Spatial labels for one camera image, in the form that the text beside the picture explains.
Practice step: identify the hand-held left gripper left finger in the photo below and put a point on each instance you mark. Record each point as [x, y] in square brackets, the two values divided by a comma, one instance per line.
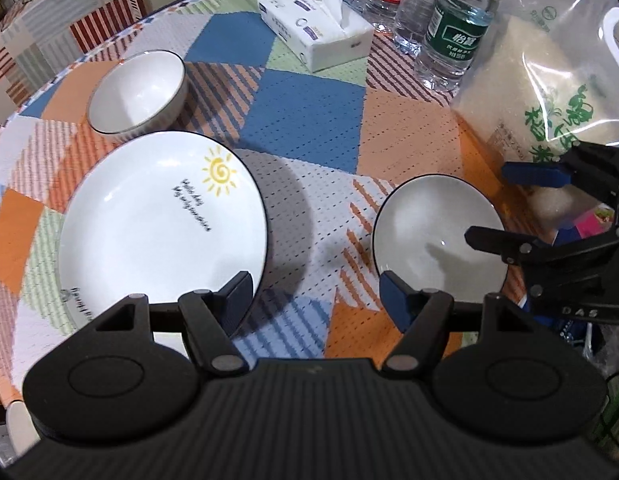
[238, 297]

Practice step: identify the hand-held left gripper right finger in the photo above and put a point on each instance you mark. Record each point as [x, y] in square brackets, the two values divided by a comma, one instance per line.
[394, 300]

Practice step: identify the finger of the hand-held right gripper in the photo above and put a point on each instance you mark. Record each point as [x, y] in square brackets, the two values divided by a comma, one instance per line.
[494, 241]
[532, 174]

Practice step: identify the white bowl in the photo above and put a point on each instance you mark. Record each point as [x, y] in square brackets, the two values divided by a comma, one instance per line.
[134, 92]
[429, 230]

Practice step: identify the white plate with sun print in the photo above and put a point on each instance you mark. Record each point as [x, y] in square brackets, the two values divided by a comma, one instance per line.
[154, 220]

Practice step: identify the clear bag of rice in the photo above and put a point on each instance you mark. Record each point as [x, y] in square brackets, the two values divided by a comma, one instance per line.
[539, 75]

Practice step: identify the green label water bottle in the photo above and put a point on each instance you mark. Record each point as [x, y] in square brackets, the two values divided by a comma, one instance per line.
[452, 35]

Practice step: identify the checked colourful tablecloth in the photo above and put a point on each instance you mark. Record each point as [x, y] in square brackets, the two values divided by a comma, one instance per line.
[299, 125]

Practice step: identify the blue label water bottle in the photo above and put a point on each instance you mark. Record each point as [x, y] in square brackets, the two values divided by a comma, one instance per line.
[417, 5]

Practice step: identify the white tissue pack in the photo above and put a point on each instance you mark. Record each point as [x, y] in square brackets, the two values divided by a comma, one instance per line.
[314, 25]

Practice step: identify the striped patchwork cloth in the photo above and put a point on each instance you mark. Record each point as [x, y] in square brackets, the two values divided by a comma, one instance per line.
[49, 40]

